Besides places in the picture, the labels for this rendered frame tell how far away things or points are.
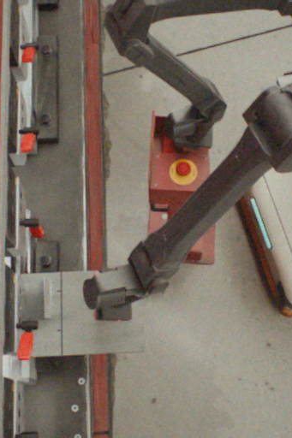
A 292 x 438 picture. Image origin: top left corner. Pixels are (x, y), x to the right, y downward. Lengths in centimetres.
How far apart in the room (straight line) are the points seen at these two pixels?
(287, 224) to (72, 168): 88
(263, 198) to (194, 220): 124
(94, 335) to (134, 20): 65
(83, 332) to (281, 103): 70
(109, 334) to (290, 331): 117
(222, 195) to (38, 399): 74
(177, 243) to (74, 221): 56
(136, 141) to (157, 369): 89
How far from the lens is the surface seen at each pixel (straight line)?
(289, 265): 224
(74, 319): 144
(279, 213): 228
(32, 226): 133
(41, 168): 168
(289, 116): 95
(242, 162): 100
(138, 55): 132
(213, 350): 243
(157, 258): 114
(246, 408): 243
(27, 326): 127
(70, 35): 185
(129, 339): 142
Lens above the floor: 241
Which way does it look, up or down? 72 degrees down
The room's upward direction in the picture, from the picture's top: 4 degrees counter-clockwise
